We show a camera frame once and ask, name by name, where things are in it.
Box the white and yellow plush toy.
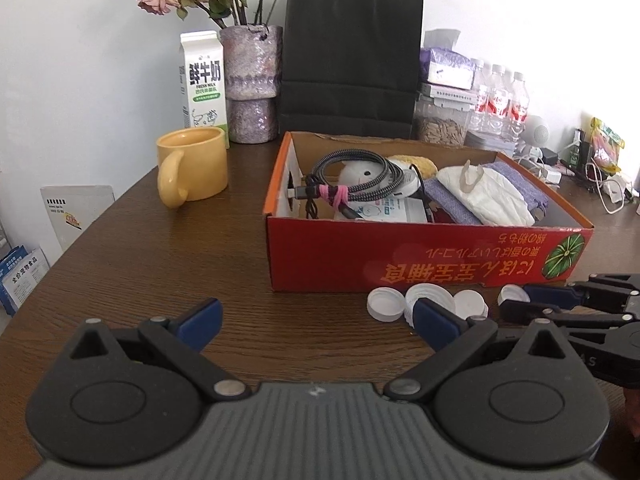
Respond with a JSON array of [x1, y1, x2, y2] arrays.
[[337, 152, 439, 197]]

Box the white cable with plug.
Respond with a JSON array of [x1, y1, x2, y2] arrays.
[[595, 172, 640, 217]]

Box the white green milk carton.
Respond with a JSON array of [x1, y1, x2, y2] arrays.
[[178, 31, 231, 149]]

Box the white earphones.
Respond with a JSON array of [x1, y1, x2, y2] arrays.
[[514, 155, 549, 175]]

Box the colourful snack bag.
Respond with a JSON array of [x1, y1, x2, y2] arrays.
[[589, 117, 626, 176]]

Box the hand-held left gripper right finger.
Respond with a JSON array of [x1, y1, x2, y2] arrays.
[[382, 297, 582, 405]]

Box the white wipes packet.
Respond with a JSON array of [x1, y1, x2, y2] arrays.
[[332, 195, 431, 224]]

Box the purple tissue pack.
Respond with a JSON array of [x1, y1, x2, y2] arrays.
[[418, 28, 476, 92]]

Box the white face mask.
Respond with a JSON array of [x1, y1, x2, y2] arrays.
[[436, 160, 537, 227]]

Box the clear seed container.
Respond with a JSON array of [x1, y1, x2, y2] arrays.
[[413, 82, 474, 149]]

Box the purple vase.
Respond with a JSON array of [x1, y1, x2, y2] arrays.
[[218, 24, 284, 145]]

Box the red cardboard box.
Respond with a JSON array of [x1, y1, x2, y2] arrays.
[[263, 131, 596, 294]]

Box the white robot-shaped speaker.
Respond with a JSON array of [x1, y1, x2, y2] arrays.
[[519, 113, 550, 161]]

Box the blue white printed bag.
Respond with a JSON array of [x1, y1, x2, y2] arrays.
[[0, 244, 51, 317]]

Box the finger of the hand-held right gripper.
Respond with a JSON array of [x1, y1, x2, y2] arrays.
[[524, 273, 640, 311], [499, 301, 637, 332]]

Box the white tin box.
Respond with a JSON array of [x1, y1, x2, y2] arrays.
[[464, 130, 517, 157]]

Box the purple woven pouch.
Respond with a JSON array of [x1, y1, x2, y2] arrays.
[[422, 160, 551, 226]]

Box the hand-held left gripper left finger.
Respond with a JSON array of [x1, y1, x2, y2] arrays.
[[70, 297, 252, 404]]

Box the yellow mug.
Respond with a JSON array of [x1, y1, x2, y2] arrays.
[[155, 127, 230, 209]]

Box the braided cable with pink tie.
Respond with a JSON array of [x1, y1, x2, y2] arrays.
[[289, 148, 417, 222]]

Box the white round puck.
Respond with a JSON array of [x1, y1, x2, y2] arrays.
[[366, 287, 404, 322]]

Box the white ribbed plastic lid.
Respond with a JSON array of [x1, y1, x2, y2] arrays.
[[404, 283, 462, 328]]

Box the black paper bag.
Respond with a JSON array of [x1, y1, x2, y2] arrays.
[[277, 0, 425, 141]]

